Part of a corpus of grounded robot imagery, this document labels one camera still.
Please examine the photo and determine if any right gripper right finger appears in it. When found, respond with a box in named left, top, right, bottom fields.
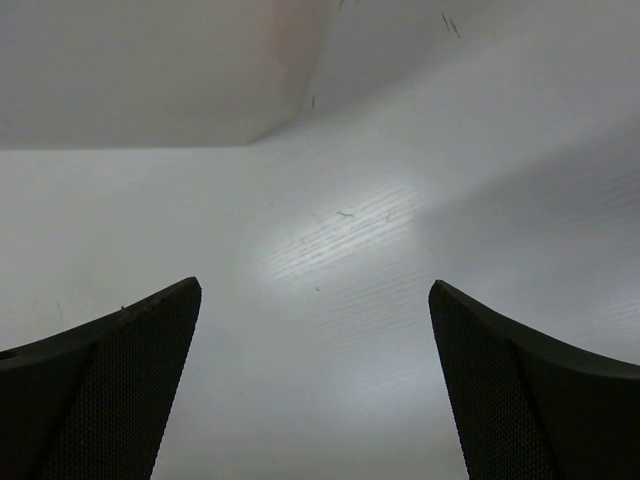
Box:
left=429, top=280, right=639, bottom=479

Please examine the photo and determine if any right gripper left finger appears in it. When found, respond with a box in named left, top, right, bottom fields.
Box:
left=1, top=277, right=202, bottom=479

